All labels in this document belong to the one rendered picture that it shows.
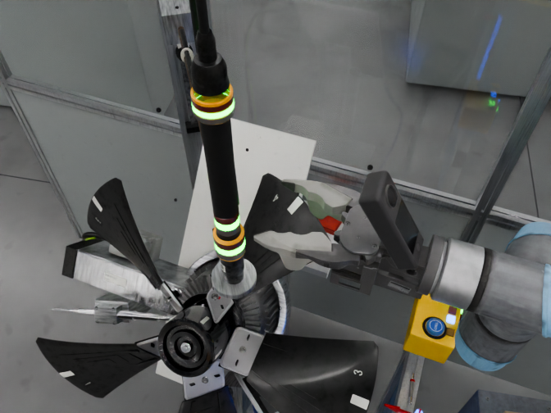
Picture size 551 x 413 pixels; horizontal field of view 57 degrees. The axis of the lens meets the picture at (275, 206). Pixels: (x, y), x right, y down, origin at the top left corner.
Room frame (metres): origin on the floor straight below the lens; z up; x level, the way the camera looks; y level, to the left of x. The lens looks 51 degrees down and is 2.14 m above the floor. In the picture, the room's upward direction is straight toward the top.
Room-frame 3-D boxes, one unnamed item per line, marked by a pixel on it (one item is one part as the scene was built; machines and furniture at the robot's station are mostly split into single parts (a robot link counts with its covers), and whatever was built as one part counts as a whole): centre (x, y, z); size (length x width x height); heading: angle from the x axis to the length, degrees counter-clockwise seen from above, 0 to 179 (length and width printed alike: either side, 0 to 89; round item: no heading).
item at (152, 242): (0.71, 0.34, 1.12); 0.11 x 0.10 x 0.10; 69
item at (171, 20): (1.03, 0.21, 1.54); 0.10 x 0.07 x 0.08; 14
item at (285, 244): (0.34, -0.02, 1.64); 0.09 x 0.03 x 0.06; 90
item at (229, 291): (0.43, 0.07, 1.50); 0.09 x 0.07 x 0.10; 14
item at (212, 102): (0.42, 0.06, 1.80); 0.04 x 0.04 x 0.03
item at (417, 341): (0.56, -0.38, 1.02); 0.16 x 0.10 x 0.11; 159
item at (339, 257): (0.33, -0.07, 1.66); 0.09 x 0.05 x 0.02; 90
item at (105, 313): (0.55, 0.38, 1.08); 0.07 x 0.04 x 0.06; 79
